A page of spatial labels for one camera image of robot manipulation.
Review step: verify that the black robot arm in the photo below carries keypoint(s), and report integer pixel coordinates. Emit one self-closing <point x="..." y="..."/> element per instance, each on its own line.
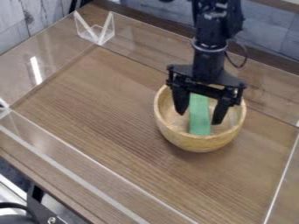
<point x="218" y="20"/>

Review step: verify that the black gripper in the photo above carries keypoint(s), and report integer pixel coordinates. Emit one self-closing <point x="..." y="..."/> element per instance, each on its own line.
<point x="205" y="77"/>

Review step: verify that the black table frame bracket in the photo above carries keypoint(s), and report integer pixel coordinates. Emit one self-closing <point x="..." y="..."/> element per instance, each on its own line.
<point x="44" y="216"/>

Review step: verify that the green rectangular stick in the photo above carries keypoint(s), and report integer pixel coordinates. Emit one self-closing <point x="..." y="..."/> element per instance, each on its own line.
<point x="199" y="115"/>

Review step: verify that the wooden bowl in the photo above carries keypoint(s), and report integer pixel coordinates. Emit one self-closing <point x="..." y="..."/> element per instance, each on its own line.
<point x="174" y="125"/>

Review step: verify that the clear acrylic tray wall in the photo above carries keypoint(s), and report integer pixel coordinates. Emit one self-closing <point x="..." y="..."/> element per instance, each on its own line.
<point x="83" y="184"/>

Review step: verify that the clear acrylic stand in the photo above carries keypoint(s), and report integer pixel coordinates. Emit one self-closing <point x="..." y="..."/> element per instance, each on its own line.
<point x="96" y="34"/>

